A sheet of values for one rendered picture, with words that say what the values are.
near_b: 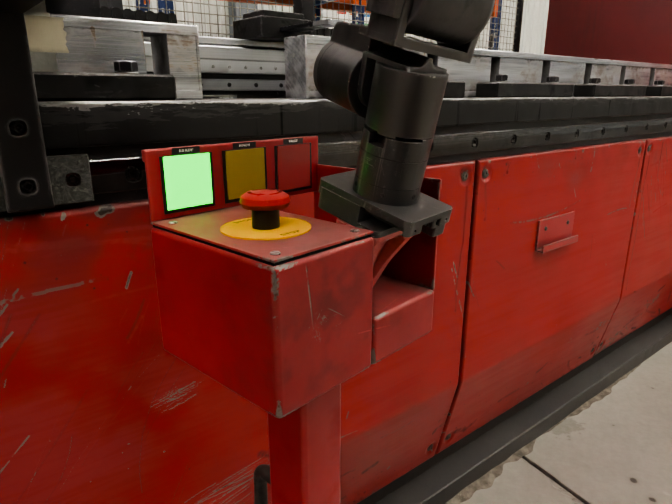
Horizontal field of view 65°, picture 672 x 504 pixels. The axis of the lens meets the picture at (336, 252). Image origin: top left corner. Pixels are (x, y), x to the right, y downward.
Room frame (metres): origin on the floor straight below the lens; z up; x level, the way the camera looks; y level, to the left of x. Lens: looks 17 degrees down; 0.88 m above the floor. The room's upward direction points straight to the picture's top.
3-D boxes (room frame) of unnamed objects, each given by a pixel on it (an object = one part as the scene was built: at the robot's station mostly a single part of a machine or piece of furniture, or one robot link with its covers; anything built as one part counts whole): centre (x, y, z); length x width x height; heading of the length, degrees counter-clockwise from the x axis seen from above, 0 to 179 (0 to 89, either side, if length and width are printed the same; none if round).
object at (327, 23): (1.08, 0.08, 1.01); 0.26 x 0.12 x 0.05; 39
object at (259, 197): (0.41, 0.06, 0.79); 0.04 x 0.04 x 0.04
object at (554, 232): (1.14, -0.50, 0.59); 0.15 x 0.02 x 0.07; 129
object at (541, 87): (1.21, -0.42, 0.89); 0.30 x 0.05 x 0.03; 129
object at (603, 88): (1.46, -0.73, 0.89); 0.30 x 0.05 x 0.03; 129
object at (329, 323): (0.45, 0.03, 0.75); 0.20 x 0.16 x 0.18; 137
